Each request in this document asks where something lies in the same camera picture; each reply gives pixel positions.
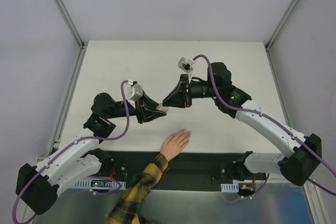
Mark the white cable duct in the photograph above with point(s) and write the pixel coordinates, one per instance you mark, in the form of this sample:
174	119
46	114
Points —
230	188
99	184

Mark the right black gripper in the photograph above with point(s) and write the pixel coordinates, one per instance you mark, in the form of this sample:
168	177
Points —
187	91

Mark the right white cable duct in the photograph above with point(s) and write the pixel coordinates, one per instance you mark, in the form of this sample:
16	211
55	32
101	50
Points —
230	188

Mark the left aluminium frame rail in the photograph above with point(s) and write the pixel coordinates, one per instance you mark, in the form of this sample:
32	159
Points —
22	211

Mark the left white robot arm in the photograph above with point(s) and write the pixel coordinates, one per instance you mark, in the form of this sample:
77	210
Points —
39	186

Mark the left aluminium frame post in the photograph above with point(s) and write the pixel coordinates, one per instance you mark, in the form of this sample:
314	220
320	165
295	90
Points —
70	23

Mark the beige nail polish bottle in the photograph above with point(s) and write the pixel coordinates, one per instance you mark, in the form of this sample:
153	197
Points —
162	108

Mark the left white cable duct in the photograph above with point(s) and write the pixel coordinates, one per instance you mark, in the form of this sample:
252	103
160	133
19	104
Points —
99	184

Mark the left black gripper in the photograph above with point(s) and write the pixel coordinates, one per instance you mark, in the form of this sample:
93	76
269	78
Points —
139	112

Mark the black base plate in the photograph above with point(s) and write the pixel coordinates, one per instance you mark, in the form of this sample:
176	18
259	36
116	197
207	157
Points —
187	172

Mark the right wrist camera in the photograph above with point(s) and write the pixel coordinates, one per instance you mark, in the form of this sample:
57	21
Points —
186	64

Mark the aluminium frame post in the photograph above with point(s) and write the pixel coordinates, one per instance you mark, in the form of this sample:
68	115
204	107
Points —
70	23
281	24

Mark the yellow plaid sleeve forearm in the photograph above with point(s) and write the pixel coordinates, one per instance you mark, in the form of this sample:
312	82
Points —
128	206

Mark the right aluminium frame post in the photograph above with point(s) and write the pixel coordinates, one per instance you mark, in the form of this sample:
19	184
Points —
281	24

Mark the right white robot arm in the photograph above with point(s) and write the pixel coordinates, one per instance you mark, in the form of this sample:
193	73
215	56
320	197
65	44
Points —
299	154

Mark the person's hand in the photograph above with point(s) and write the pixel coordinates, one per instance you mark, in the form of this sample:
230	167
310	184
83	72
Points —
174	144

